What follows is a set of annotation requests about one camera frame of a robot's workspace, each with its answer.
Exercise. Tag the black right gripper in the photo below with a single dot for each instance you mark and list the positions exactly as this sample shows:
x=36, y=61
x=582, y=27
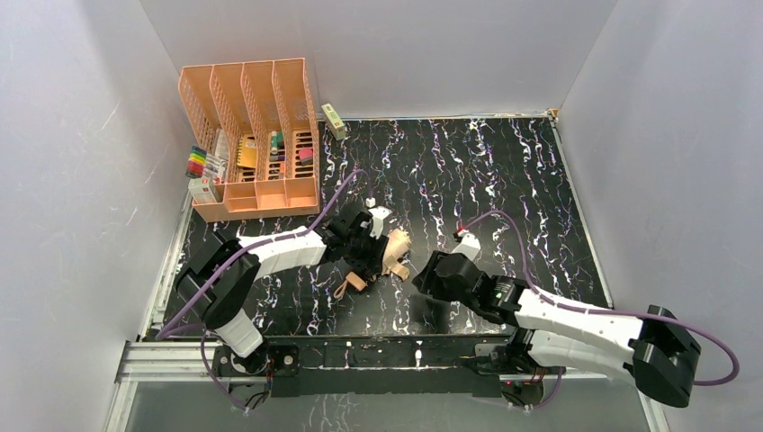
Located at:
x=436, y=281

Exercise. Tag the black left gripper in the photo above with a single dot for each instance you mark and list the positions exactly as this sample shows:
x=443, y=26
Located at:
x=370, y=251

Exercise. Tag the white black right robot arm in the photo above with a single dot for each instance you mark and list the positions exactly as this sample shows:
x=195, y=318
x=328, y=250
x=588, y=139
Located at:
x=650, y=351

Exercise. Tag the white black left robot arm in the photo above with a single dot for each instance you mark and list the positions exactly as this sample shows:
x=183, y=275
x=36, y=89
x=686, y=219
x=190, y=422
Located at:
x=216, y=282

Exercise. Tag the pink eraser in organizer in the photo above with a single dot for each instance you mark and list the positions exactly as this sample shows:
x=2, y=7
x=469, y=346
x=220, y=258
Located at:
x=305, y=156

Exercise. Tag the green white small box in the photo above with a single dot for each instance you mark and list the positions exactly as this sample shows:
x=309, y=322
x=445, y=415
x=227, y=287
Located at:
x=336, y=125

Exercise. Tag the yellow notebook in organizer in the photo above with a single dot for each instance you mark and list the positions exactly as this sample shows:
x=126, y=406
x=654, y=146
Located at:
x=247, y=153

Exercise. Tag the small white cardboard box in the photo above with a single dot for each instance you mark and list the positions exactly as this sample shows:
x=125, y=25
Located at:
x=204, y=190

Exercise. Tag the peach plastic desk organizer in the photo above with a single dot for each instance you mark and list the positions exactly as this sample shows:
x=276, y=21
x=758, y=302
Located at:
x=260, y=117

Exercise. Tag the colourful marker pen set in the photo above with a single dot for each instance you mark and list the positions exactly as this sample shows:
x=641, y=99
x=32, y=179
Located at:
x=196, y=163

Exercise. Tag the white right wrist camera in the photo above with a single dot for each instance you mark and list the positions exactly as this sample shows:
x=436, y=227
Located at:
x=467, y=244

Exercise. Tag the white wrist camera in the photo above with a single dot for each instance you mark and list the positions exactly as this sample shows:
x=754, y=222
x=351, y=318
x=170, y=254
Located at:
x=379, y=215
x=467, y=244

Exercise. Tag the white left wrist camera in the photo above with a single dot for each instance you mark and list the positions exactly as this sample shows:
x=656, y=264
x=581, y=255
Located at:
x=379, y=215

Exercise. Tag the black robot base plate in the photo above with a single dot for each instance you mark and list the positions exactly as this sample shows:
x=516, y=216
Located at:
x=485, y=366

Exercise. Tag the aluminium table edge rail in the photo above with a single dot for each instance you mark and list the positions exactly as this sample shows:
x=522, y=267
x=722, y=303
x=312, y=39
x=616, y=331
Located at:
x=434, y=174

